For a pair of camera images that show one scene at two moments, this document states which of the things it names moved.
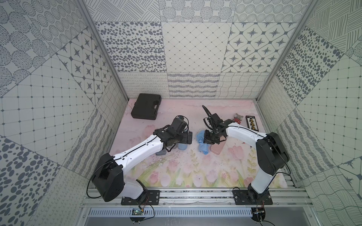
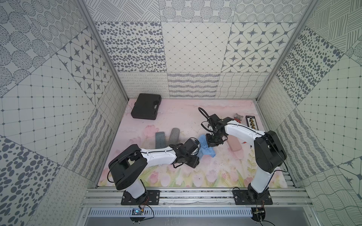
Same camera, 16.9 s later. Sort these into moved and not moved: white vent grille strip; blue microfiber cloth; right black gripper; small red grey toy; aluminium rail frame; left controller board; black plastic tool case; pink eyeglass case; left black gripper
Moved: blue microfiber cloth; left black gripper; pink eyeglass case
Not moved: small red grey toy; left controller board; white vent grille strip; right black gripper; black plastic tool case; aluminium rail frame
